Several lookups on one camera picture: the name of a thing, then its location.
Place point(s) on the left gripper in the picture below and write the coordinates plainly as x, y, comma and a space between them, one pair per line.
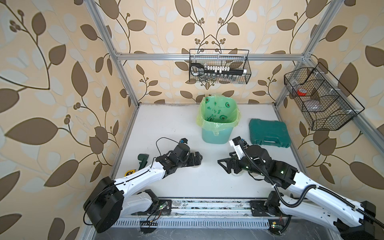
190, 157

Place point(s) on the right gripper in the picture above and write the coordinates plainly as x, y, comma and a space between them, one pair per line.
233, 162

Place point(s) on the green plastic trash bin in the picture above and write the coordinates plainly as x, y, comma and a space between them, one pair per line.
221, 138

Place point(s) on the yellow-green bin liner bag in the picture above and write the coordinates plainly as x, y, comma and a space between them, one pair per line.
218, 113

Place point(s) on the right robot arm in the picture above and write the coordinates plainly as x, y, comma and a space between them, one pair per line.
295, 195

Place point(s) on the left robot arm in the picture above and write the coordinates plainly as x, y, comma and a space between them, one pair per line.
113, 199

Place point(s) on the green plastic tool case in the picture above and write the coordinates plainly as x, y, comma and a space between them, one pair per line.
269, 133

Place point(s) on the yellow tape measure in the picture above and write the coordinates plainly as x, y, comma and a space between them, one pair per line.
129, 172

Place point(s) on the black socket wrench set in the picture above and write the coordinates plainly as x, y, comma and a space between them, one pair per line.
199, 70

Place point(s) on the red object in basket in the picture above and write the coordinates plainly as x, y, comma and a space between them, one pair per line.
301, 92

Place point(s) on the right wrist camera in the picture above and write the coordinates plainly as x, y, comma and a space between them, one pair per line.
239, 145

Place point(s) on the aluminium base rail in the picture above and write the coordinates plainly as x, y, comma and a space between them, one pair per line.
210, 208

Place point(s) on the back wire basket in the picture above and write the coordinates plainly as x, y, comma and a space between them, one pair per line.
222, 66

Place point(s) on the wire basket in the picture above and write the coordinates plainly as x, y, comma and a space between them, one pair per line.
329, 104
222, 66

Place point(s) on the right wire basket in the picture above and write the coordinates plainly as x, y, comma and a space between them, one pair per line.
329, 104

